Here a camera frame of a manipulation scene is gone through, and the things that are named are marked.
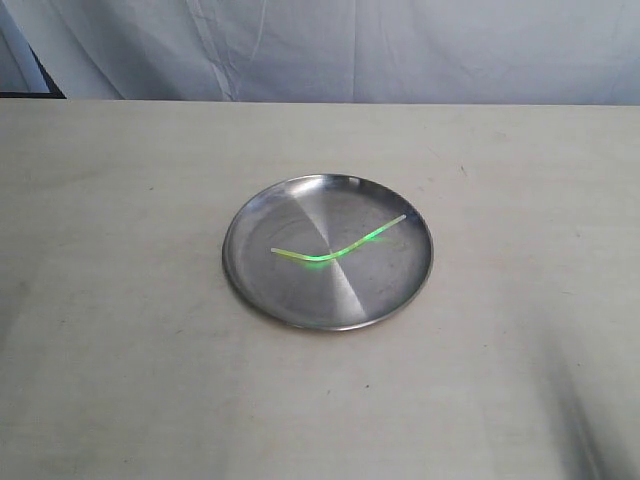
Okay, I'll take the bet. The thin yellow-green glow stick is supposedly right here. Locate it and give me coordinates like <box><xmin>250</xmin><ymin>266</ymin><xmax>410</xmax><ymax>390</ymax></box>
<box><xmin>270</xmin><ymin>214</ymin><xmax>407</xmax><ymax>263</ymax></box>

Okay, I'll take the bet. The round stainless steel plate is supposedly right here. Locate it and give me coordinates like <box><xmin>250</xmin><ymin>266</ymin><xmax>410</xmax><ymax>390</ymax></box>
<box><xmin>221</xmin><ymin>174</ymin><xmax>434</xmax><ymax>331</ymax></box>

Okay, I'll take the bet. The dark frame at back left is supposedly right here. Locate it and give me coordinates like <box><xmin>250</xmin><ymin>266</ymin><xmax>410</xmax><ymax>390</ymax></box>
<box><xmin>1</xmin><ymin>49</ymin><xmax>66</xmax><ymax>100</ymax></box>

